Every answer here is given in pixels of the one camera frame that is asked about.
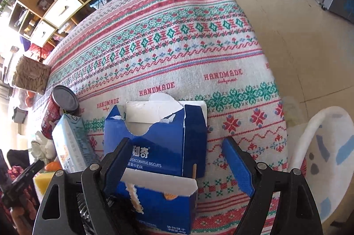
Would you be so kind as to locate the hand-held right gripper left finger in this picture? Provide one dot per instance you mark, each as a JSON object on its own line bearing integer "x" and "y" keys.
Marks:
{"x": 116, "y": 165}

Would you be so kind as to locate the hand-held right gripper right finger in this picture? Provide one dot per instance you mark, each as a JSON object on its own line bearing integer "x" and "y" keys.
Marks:
{"x": 237, "y": 165}

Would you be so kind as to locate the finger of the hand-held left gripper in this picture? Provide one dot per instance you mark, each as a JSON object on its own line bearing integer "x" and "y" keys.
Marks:
{"x": 27, "y": 174}

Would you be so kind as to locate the light blue milk carton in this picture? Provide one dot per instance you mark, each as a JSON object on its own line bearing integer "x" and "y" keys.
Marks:
{"x": 74, "y": 143}

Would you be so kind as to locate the torn blue biscuit box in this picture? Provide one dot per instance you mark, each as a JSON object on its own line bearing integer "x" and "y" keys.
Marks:
{"x": 166, "y": 146}

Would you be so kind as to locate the blue biscuit box piece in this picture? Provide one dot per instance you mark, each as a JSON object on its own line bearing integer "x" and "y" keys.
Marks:
{"x": 171, "y": 212}

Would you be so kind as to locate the white plastic trash bin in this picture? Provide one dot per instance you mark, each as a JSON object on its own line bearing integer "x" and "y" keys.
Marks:
{"x": 332, "y": 146}

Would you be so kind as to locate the yellow sponge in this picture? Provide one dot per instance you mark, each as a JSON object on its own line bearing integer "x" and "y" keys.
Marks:
{"x": 45, "y": 181}

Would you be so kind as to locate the orange fruit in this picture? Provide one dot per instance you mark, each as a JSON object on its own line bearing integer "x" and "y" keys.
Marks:
{"x": 54, "y": 166}

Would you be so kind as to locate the crumpled white tissue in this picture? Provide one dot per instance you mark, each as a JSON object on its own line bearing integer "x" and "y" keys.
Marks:
{"x": 41, "y": 146}

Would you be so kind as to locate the small wooden stick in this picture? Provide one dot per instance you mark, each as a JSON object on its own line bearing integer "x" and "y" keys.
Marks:
{"x": 195, "y": 170}

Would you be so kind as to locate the red drink can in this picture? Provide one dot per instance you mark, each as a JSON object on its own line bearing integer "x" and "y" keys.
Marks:
{"x": 51, "y": 116}

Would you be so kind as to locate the clear jar of brown sticks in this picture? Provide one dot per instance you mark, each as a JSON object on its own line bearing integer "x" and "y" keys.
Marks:
{"x": 30, "y": 75}

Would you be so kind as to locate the red green patterned tablecloth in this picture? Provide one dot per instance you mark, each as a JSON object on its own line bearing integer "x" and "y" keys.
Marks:
{"x": 179, "y": 57}

